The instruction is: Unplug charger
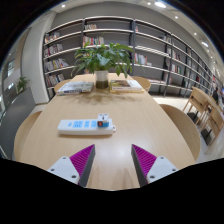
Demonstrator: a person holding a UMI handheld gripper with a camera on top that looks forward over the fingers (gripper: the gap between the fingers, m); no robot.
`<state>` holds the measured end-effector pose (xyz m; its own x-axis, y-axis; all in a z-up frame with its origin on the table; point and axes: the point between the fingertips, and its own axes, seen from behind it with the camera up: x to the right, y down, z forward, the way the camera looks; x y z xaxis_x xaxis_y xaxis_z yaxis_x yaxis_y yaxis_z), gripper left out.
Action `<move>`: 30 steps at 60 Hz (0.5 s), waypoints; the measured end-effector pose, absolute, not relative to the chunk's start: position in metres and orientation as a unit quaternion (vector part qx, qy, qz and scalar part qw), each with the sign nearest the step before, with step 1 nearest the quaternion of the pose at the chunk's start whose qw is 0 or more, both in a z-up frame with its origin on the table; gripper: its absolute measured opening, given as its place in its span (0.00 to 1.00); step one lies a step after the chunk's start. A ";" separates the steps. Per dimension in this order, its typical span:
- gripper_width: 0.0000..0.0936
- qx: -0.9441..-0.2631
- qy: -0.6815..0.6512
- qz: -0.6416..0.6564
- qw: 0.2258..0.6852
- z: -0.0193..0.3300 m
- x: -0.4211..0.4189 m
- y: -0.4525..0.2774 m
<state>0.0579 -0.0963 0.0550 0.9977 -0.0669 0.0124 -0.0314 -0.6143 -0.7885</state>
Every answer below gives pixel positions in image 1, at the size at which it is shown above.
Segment small background potted plant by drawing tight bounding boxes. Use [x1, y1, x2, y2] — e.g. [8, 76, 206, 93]
[15, 76, 31, 94]

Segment round-backed wooden chair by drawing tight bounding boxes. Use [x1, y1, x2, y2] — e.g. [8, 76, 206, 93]
[53, 79, 73, 94]
[158, 103, 202, 162]
[131, 75, 152, 93]
[13, 110, 43, 162]

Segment person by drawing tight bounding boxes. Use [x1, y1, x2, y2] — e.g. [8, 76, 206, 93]
[212, 87, 221, 103]

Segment round ceiling lights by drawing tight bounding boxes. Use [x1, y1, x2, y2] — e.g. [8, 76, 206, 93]
[59, 1, 211, 48]

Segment grey bookshelf unit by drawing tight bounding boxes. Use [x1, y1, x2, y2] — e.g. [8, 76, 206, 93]
[42, 15, 218, 99]

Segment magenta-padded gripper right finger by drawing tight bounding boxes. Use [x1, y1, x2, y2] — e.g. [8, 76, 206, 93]
[130, 143, 179, 188]

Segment white power strip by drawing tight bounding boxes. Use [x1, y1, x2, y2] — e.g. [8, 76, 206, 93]
[57, 118, 117, 136]

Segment slatted light wooden chair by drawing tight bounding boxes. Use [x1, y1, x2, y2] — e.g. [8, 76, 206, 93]
[182, 86, 212, 124]
[199, 103, 224, 147]

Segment white and blue book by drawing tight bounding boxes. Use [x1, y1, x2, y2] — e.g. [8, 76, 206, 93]
[55, 80, 95, 97]

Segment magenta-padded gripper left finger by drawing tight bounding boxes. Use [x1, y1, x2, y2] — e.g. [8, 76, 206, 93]
[47, 143, 97, 188]

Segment small white charger block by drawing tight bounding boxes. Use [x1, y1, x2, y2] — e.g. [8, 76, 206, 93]
[97, 113, 110, 128]

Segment green potted plant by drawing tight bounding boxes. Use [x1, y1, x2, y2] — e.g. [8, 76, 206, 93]
[71, 41, 136, 90]

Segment yellow-edged book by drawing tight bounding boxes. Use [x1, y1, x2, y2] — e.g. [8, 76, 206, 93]
[109, 79, 144, 94]

